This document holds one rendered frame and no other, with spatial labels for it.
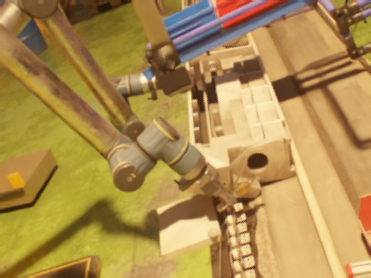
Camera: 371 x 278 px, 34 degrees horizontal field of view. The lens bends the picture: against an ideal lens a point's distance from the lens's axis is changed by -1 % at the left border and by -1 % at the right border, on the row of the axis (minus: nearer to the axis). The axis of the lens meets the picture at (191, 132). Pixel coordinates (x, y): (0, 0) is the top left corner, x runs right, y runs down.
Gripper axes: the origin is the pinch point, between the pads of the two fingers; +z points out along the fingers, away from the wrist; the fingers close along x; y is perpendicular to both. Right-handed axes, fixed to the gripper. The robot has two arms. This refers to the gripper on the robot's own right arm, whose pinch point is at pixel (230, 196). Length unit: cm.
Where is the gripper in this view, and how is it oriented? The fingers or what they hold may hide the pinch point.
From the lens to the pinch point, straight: 212.5
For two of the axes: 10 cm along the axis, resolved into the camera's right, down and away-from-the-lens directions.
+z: 7.2, 6.2, 3.3
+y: 7.0, -6.5, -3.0
